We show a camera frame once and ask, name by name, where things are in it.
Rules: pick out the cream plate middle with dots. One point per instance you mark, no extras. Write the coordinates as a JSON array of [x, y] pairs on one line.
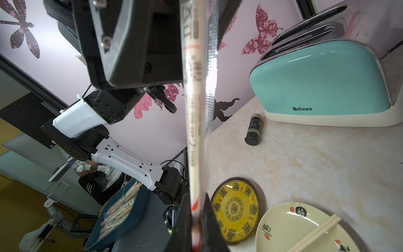
[[285, 224]]

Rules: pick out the black small cylinder jar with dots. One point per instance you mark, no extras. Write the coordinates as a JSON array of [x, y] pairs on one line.
[[253, 134]]

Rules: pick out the red chopsticks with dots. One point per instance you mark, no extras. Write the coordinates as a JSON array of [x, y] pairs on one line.
[[199, 40]]

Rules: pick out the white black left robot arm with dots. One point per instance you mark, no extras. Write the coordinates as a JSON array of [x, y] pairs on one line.
[[81, 130]]

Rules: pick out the mint green toaster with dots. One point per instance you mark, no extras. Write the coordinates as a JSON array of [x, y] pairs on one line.
[[342, 67]]

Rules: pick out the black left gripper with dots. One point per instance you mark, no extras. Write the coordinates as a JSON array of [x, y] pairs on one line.
[[126, 44]]

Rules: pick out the blue tray of chopsticks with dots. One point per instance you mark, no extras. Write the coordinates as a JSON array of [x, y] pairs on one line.
[[119, 215]]

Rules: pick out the yellow black patterned plate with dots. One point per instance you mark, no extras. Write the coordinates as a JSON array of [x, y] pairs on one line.
[[237, 207]]

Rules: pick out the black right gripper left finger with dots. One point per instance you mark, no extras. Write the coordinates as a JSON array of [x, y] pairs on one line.
[[181, 239]]

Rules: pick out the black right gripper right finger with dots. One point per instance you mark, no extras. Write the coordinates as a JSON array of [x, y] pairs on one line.
[[212, 238]]

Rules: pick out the person in black clothes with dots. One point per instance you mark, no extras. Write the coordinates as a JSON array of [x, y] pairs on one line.
[[96, 183]]

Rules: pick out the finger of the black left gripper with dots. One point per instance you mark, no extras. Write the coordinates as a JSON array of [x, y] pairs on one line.
[[226, 11]]

